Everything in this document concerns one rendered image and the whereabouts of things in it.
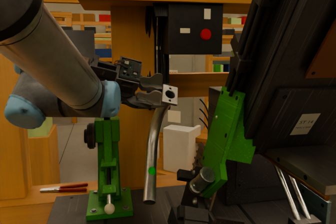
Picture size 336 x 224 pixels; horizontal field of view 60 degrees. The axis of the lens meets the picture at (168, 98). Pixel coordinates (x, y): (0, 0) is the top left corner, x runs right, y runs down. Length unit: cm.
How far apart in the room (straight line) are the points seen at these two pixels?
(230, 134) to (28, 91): 43
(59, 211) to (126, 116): 35
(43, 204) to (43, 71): 71
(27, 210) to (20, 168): 14
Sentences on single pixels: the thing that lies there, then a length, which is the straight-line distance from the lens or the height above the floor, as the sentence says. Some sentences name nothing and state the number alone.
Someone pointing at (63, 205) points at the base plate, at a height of 90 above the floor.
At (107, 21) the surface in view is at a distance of 756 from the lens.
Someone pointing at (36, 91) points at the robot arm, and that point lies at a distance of 62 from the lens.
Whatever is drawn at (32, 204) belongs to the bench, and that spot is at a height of 88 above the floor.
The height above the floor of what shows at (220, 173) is 110.
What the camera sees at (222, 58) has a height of 111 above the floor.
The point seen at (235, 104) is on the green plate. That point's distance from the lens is 67.
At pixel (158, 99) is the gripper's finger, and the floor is 125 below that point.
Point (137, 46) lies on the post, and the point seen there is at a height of 137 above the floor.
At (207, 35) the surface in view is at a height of 141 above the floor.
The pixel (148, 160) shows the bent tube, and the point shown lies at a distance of 77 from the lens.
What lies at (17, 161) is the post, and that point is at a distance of 107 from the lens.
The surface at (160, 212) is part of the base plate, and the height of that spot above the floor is 90.
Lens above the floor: 137
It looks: 10 degrees down
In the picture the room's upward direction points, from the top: straight up
